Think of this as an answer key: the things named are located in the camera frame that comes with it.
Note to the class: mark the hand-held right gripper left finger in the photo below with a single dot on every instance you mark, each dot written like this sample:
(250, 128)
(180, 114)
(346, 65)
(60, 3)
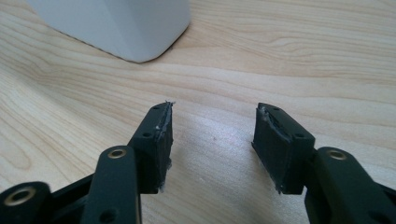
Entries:
(154, 158)

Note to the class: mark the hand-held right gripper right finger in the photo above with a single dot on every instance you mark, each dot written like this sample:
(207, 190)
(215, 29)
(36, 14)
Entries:
(281, 152)

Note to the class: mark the white plastic container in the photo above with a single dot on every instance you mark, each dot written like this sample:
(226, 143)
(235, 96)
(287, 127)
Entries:
(118, 25)

